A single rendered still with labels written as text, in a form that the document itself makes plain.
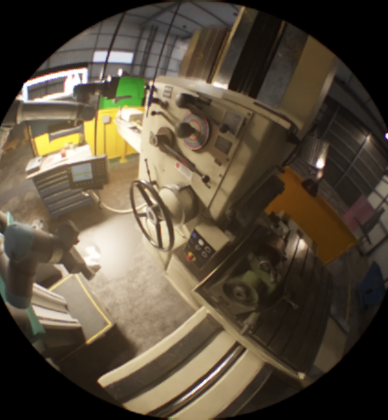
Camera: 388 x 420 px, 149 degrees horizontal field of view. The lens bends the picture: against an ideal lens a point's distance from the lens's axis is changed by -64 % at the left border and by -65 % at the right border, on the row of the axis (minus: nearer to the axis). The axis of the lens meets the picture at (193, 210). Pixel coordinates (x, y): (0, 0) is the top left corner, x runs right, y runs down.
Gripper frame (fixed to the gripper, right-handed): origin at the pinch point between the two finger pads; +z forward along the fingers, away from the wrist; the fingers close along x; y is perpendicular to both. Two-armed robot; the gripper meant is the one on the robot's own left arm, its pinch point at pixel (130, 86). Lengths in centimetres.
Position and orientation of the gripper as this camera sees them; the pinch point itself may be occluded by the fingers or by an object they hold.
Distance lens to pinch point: 92.5
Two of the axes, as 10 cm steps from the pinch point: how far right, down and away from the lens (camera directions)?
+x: -4.5, 4.4, 7.8
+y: -5.6, -8.2, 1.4
